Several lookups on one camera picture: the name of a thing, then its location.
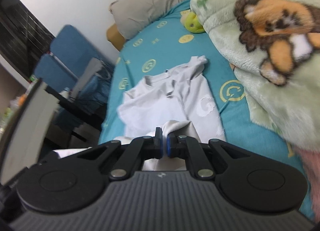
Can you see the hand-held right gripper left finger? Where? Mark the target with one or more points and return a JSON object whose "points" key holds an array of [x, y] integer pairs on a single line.
{"points": [[162, 146]]}

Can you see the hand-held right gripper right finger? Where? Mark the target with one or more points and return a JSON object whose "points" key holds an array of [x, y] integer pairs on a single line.
{"points": [[169, 147]]}

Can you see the white shirt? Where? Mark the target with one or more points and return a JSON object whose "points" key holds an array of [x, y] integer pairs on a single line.
{"points": [[155, 96]]}

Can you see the bed with teal printed sheet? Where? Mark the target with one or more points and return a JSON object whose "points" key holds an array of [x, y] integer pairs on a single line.
{"points": [[175, 46]]}

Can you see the grey cloth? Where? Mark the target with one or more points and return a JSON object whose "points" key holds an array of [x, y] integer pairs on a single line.
{"points": [[87, 76]]}

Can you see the small white bottle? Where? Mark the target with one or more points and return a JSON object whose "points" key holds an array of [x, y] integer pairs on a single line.
{"points": [[65, 93]]}

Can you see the green cartoon fleece blanket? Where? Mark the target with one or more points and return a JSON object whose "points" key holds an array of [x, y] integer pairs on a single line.
{"points": [[275, 96]]}

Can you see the yellow headboard cushion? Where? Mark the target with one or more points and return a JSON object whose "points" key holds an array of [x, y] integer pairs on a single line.
{"points": [[115, 36]]}

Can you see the green plush toy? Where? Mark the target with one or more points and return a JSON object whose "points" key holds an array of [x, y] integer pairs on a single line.
{"points": [[192, 22]]}

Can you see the blue covered chair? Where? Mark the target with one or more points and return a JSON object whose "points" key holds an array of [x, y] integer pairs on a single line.
{"points": [[75, 43], [52, 71]]}

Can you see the white table with black legs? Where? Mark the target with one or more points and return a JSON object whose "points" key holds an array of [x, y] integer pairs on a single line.
{"points": [[30, 126]]}

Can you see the grey pillow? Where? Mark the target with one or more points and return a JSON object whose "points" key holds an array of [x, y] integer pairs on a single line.
{"points": [[150, 3]]}

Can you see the pink fleece blanket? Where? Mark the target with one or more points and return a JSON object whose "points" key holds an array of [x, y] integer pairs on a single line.
{"points": [[312, 168]]}

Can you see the dark grilled window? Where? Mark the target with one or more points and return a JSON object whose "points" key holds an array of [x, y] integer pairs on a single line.
{"points": [[20, 26]]}

